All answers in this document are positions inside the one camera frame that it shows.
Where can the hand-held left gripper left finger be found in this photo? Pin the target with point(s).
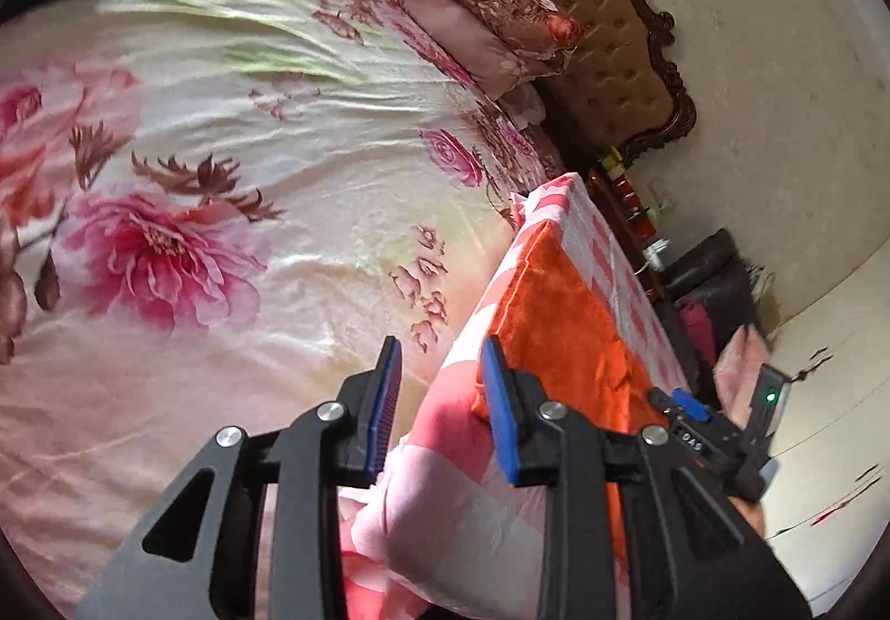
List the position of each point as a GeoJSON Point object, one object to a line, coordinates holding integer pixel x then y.
{"type": "Point", "coordinates": [386, 408]}

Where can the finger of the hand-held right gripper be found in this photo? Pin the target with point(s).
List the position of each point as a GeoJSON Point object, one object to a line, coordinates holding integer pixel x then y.
{"type": "Point", "coordinates": [690, 403]}
{"type": "Point", "coordinates": [658, 401]}

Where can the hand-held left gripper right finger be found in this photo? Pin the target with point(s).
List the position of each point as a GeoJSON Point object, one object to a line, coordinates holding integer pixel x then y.
{"type": "Point", "coordinates": [500, 415]}

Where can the orange towel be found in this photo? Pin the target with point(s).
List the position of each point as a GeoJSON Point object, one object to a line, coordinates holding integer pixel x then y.
{"type": "Point", "coordinates": [563, 314]}

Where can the pink floral cushion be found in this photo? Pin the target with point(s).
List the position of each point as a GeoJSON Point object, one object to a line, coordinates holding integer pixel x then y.
{"type": "Point", "coordinates": [744, 359]}

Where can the dark red cloth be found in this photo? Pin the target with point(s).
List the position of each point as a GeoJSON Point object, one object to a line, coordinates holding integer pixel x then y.
{"type": "Point", "coordinates": [697, 331]}

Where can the white wardrobe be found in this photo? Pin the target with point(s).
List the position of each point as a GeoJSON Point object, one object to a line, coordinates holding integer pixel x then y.
{"type": "Point", "coordinates": [834, 425]}

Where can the red knot ornament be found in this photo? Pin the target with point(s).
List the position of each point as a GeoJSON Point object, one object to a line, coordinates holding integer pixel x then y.
{"type": "Point", "coordinates": [845, 498]}

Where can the pink checkered tablecloth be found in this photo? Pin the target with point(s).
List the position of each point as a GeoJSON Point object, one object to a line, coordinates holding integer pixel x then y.
{"type": "Point", "coordinates": [445, 522]}

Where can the black leather sofa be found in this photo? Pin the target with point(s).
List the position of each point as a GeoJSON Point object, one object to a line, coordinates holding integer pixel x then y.
{"type": "Point", "coordinates": [716, 272]}

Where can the white charger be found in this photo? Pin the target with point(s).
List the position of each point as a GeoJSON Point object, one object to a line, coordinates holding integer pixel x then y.
{"type": "Point", "coordinates": [655, 253]}

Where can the carved wooden nightstand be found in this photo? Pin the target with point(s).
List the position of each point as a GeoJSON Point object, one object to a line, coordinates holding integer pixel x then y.
{"type": "Point", "coordinates": [622, 223]}

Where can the red box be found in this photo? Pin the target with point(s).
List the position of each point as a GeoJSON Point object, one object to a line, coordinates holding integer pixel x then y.
{"type": "Point", "coordinates": [631, 192]}

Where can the yellow green jar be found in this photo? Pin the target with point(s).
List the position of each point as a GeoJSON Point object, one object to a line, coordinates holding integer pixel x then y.
{"type": "Point", "coordinates": [611, 159]}

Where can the floral bed sheet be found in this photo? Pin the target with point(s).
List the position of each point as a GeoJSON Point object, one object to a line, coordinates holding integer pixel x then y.
{"type": "Point", "coordinates": [243, 175]}

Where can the white pillow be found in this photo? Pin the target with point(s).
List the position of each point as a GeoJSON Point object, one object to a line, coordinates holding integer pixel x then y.
{"type": "Point", "coordinates": [525, 105]}

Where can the tufted wooden headboard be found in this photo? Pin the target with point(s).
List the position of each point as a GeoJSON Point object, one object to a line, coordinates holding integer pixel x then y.
{"type": "Point", "coordinates": [605, 35]}

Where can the pale pink pillow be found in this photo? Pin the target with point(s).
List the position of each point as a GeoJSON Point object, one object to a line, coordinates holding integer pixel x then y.
{"type": "Point", "coordinates": [452, 28]}

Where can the wall socket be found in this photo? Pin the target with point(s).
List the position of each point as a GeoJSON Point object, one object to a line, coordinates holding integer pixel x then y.
{"type": "Point", "coordinates": [662, 195]}

